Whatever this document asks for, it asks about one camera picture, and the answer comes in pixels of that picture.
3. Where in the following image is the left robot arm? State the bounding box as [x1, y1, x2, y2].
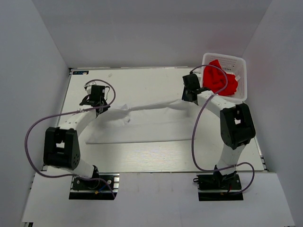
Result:
[43, 85, 109, 189]

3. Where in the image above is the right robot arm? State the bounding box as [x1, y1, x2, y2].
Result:
[182, 73, 256, 190]

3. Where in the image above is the white plastic basket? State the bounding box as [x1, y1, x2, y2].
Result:
[201, 53, 247, 103]

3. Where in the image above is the white t shirt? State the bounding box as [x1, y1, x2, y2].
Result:
[85, 99, 196, 145]

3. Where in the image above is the blue table label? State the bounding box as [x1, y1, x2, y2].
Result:
[72, 70, 89, 75]

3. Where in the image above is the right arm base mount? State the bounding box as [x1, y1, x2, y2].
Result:
[193, 174, 243, 201]

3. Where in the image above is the red t shirt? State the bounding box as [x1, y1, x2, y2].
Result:
[203, 66, 238, 96]

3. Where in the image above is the purple cable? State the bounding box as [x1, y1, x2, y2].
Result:
[25, 79, 116, 198]
[189, 65, 255, 196]

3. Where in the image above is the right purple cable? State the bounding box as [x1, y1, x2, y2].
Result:
[189, 65, 255, 196]

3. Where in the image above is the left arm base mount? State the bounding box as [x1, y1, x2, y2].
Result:
[69, 173, 120, 201]

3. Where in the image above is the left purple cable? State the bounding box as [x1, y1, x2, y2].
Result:
[25, 79, 116, 198]

